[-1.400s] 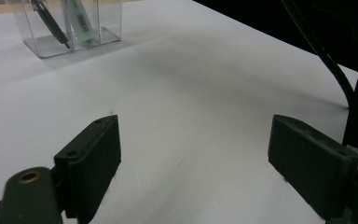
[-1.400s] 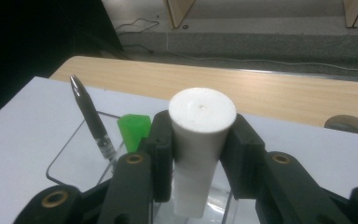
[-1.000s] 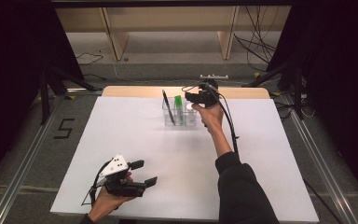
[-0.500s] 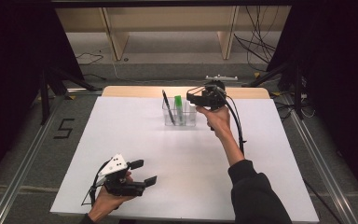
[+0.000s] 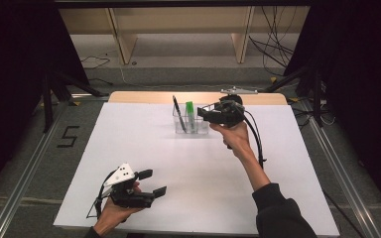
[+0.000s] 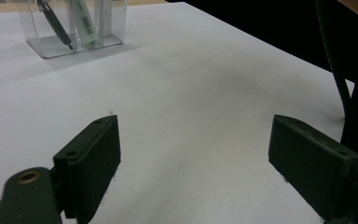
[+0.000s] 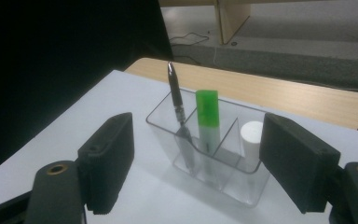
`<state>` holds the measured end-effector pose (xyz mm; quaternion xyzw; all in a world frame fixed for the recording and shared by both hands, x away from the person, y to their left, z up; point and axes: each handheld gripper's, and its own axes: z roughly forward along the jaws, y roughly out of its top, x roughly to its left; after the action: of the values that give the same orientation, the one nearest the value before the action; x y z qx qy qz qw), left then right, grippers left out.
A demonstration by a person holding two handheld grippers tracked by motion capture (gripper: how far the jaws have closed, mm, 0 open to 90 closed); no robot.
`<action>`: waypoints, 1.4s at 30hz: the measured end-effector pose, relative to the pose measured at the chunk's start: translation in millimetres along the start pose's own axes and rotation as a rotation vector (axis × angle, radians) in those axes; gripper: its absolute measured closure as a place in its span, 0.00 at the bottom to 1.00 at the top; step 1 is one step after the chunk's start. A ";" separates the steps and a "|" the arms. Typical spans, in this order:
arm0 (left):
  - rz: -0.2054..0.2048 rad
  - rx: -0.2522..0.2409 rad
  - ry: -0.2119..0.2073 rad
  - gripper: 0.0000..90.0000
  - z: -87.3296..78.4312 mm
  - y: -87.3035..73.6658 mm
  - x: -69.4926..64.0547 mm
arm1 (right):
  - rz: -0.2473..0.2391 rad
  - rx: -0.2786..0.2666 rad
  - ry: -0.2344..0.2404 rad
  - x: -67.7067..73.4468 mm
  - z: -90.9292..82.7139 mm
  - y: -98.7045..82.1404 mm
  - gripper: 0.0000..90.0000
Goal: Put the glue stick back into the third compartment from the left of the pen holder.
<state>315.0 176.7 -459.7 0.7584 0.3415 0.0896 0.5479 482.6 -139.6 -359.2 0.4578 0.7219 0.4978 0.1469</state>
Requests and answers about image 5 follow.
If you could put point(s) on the green highlighter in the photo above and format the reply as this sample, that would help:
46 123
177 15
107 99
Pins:
189 109

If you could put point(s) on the person's left hand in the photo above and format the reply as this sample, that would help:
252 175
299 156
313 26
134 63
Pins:
110 216

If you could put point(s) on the black metal frame bar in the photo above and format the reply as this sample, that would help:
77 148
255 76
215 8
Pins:
178 3

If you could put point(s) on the wooden table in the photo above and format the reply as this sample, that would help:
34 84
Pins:
139 98

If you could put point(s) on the white table sheet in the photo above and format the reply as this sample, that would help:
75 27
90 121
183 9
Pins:
185 165

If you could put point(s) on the aluminium floor rail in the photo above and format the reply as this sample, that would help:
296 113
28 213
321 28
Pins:
15 198
355 200

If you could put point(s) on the yellow tape piece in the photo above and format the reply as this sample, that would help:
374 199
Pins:
273 79
75 103
293 99

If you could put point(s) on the black pen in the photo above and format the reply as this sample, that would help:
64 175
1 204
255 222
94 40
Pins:
178 114

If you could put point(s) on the black tripod stand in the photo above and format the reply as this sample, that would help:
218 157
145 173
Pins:
48 109
317 99

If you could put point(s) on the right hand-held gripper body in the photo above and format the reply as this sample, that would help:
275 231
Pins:
229 114

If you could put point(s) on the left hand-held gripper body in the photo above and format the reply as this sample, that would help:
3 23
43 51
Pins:
132 200

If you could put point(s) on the black curtain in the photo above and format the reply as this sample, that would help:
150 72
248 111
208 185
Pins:
360 82
6 82

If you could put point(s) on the person's right hand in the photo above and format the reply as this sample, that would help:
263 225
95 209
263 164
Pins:
238 139

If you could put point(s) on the clear plastic pen organizer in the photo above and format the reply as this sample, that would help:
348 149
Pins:
201 129

